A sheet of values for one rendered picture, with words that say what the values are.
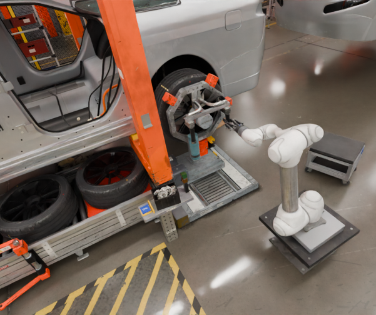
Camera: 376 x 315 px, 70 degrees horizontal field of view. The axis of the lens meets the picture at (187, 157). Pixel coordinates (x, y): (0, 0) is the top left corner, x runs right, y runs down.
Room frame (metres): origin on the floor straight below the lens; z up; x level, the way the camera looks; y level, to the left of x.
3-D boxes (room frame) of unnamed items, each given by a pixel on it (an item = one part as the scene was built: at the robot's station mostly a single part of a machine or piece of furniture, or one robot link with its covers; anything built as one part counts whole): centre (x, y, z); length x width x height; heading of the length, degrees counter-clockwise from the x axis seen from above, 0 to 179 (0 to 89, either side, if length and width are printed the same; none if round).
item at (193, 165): (2.28, -0.08, 0.32); 0.40 x 0.30 x 0.28; 111
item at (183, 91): (2.12, -0.15, 0.85); 0.54 x 0.07 x 0.54; 111
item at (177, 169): (2.07, 0.17, 0.26); 0.42 x 0.18 x 0.35; 21
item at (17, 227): (1.76, 1.40, 0.39); 0.66 x 0.66 x 0.24
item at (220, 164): (2.28, -0.09, 0.13); 0.50 x 0.36 x 0.10; 111
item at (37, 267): (1.28, 1.33, 0.30); 0.09 x 0.05 x 0.50; 111
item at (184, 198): (1.51, 0.24, 0.44); 0.43 x 0.17 x 0.03; 111
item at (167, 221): (1.50, 0.27, 0.21); 0.10 x 0.10 x 0.42; 21
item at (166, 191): (1.51, 0.22, 0.51); 0.20 x 0.14 x 0.13; 102
